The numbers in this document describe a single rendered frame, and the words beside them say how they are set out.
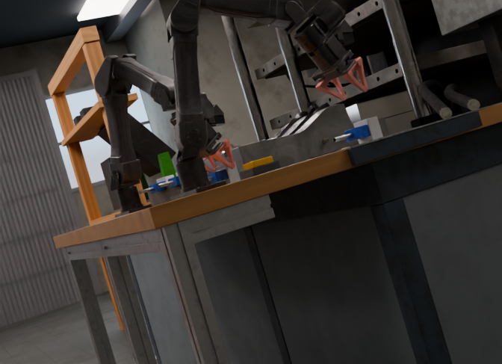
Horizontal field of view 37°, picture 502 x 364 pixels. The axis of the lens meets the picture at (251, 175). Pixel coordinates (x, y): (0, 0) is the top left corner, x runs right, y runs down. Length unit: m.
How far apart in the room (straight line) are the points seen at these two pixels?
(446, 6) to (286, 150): 0.79
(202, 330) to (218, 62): 6.92
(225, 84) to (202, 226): 6.81
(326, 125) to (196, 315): 0.98
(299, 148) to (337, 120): 0.16
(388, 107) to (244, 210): 1.68
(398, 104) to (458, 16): 0.62
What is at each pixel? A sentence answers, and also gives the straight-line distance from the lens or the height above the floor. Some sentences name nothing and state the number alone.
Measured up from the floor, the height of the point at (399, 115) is 0.87.
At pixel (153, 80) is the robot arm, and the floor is 1.12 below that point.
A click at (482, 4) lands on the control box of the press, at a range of 2.45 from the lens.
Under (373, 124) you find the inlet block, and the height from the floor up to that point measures 0.84.
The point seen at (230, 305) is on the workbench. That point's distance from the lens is 2.37.
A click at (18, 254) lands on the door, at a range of 8.96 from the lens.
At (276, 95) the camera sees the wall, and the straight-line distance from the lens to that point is 8.35.
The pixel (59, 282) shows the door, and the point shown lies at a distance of 9.01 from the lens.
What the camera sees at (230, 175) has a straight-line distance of 2.01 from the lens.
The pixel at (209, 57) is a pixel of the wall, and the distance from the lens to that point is 8.15.
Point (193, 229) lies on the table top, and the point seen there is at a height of 0.74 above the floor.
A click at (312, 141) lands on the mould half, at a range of 2.15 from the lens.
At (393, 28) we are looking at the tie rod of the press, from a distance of 2.58.
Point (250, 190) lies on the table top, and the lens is 1.37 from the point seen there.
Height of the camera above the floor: 0.79
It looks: level
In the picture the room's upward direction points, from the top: 17 degrees counter-clockwise
